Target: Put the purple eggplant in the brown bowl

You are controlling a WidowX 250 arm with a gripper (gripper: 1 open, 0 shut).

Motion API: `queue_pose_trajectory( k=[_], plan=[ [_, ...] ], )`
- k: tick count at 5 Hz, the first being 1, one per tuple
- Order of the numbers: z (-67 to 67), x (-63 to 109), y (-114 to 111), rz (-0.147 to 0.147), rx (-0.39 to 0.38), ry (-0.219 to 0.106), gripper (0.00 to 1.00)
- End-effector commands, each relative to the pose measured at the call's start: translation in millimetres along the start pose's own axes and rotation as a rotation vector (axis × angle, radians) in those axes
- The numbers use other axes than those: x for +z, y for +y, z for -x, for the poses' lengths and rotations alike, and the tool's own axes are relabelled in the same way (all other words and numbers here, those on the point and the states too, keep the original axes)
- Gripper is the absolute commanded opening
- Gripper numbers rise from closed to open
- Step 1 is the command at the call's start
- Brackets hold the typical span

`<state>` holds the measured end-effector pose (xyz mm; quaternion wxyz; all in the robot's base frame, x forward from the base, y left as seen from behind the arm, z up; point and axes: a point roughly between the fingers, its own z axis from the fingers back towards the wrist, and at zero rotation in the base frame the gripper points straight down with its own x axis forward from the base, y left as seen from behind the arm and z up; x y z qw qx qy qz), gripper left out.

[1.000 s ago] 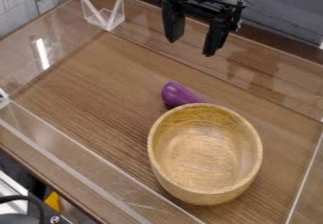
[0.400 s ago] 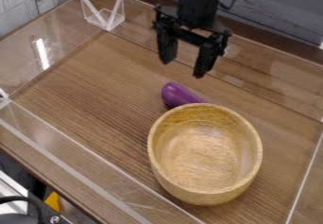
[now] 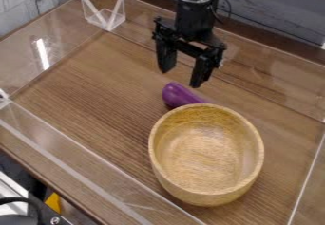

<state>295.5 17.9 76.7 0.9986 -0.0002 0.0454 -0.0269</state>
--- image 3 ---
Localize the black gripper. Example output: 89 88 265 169
152 0 226 88

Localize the clear acrylic enclosure wall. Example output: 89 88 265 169
0 0 325 225

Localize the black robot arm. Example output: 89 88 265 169
152 0 227 88

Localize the black cable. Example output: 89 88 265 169
0 197 45 225

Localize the yellow black device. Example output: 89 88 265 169
43 192 73 225

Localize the brown wooden bowl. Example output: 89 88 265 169
148 103 265 207

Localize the purple toy eggplant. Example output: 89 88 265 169
162 82 207 108

